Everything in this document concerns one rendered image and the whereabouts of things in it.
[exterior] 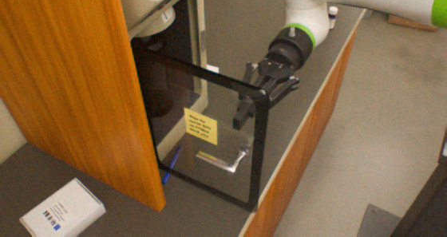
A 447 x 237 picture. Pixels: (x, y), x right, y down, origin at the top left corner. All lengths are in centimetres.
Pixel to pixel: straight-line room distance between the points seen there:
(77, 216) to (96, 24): 54
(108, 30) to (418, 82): 267
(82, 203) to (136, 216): 14
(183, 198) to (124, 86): 44
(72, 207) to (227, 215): 39
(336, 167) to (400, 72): 109
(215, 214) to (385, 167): 157
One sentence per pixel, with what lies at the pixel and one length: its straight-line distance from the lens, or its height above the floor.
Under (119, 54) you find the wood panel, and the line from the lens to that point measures 64.
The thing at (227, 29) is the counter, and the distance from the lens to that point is 158.
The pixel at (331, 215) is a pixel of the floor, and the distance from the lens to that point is 214.
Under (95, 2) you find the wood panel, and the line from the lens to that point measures 60.
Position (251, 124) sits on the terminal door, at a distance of 69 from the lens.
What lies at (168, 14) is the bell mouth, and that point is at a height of 134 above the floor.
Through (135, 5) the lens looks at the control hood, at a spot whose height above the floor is 149.
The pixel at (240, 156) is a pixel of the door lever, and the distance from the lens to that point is 77.
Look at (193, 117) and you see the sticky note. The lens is 77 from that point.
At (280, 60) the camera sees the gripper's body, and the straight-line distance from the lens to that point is 85.
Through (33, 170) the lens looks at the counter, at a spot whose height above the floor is 94.
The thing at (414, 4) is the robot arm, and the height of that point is 146.
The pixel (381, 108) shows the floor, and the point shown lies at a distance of 275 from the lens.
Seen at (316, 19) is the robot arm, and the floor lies 133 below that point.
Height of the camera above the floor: 182
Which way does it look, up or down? 45 degrees down
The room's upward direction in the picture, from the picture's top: straight up
